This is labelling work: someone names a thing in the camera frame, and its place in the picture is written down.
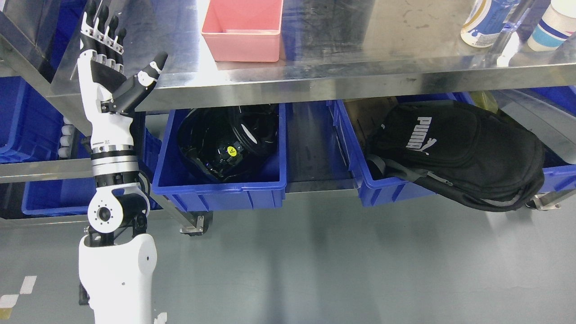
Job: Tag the blue white bottle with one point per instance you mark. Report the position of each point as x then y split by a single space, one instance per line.
486 21

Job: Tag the blue bin upper left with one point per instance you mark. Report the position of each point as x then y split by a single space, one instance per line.
29 124

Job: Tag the black helmet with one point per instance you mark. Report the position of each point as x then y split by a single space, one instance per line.
228 144

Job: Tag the black Puma backpack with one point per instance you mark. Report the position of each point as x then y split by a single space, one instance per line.
460 151

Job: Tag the pink plastic storage box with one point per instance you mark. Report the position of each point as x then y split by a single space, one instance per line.
243 30

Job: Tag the blue bin with helmet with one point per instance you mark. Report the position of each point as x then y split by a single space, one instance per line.
265 189

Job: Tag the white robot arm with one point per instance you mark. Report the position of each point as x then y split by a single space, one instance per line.
117 256

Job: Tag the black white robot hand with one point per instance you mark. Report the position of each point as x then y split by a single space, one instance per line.
109 97

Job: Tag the blue bin lower left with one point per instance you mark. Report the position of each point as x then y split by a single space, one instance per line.
65 197

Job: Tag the blue bin with backpack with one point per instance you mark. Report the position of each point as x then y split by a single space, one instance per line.
559 175

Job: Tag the stainless steel table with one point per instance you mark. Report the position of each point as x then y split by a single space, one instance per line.
329 50

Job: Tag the white blue paper cup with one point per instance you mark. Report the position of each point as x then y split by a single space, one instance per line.
556 26

